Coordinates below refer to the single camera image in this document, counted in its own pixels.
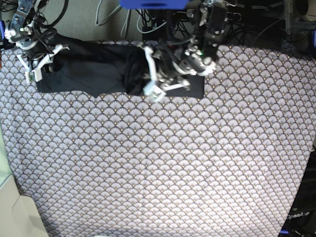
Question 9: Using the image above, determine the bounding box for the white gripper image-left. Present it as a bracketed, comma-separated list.
[17, 44, 69, 82]

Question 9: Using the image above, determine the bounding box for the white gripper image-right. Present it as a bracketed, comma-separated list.
[143, 46, 191, 102]

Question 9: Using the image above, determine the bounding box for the dark grey T-shirt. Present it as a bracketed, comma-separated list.
[36, 34, 205, 99]

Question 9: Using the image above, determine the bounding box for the blue clamp left edge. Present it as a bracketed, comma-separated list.
[0, 20, 5, 40]

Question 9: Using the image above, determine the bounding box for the blue clamp edge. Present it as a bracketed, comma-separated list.
[0, 20, 5, 40]
[308, 30, 316, 58]

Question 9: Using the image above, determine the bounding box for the fan-patterned table cloth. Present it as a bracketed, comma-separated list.
[0, 46, 316, 237]

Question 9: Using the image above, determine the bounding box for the beige plastic bin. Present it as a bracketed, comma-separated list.
[0, 136, 48, 237]

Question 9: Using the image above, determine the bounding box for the blue clamp right edge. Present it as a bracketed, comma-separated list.
[308, 30, 316, 58]

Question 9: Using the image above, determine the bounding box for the black OpenArm case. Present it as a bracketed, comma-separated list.
[279, 151, 316, 237]

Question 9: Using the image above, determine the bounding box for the grey coiled cable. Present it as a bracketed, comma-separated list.
[94, 0, 168, 34]

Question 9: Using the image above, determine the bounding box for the blue mount bracket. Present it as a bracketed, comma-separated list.
[119, 0, 189, 9]

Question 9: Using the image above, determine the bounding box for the black cable bundle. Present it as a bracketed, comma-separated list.
[222, 14, 287, 46]

